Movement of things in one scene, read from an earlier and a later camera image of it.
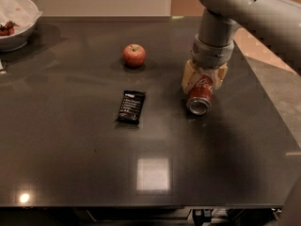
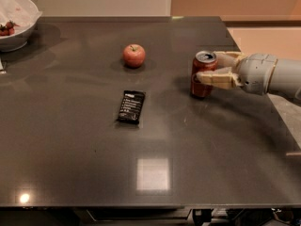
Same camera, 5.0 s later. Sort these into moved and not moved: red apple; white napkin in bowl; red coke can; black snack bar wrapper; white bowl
Moved: red coke can
Not moved: black snack bar wrapper; white bowl; red apple; white napkin in bowl
